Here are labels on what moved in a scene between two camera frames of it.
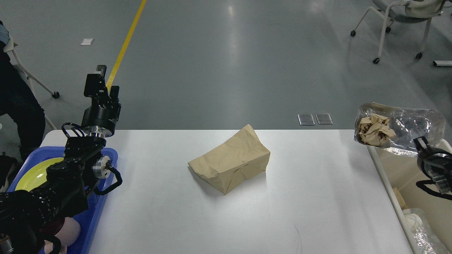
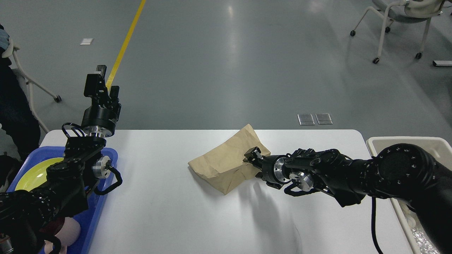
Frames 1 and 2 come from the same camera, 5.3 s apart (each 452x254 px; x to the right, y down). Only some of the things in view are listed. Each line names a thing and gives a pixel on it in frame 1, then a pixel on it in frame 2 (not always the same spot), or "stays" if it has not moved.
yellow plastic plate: x=35 y=174 stays
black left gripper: x=97 y=121 stays
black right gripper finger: x=421 y=144 -> x=260 y=175
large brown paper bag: x=229 y=164 stays
